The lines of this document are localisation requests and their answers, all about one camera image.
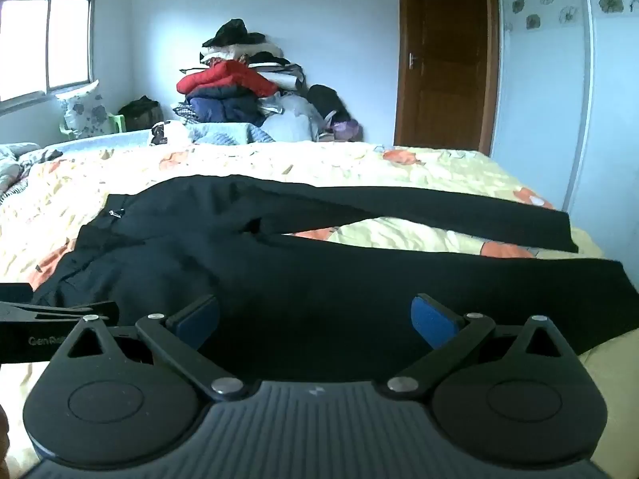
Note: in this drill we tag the brown wooden door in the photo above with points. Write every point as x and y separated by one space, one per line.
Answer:
444 55

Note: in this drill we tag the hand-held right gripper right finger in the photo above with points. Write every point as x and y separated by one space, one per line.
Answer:
433 320

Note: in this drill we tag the black pants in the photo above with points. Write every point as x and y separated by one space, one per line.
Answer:
279 289

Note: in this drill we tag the light blue quilt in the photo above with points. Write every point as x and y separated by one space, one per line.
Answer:
227 133

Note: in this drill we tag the black and white cloth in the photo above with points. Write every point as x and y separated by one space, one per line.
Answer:
160 133

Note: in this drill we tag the grey crumpled blanket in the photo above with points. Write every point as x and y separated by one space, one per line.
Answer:
17 159

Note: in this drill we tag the yellow floral bed sheet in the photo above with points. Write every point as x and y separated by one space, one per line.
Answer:
319 164

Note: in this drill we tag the purple bag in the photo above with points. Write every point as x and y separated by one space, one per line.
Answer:
345 130

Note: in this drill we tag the window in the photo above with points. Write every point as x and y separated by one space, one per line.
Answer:
27 45

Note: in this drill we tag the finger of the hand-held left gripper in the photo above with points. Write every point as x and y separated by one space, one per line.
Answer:
60 310

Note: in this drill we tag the black bag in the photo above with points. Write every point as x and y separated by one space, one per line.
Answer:
142 114

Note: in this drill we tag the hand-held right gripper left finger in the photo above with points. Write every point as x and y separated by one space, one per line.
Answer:
195 320

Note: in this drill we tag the floral pillow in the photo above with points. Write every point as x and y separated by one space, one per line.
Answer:
85 110

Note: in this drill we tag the white wardrobe with flower stickers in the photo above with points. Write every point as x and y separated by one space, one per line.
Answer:
544 90

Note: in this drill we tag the pile of clothes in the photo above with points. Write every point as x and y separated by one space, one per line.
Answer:
234 85

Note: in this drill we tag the green plastic chair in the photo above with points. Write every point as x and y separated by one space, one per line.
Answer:
116 122

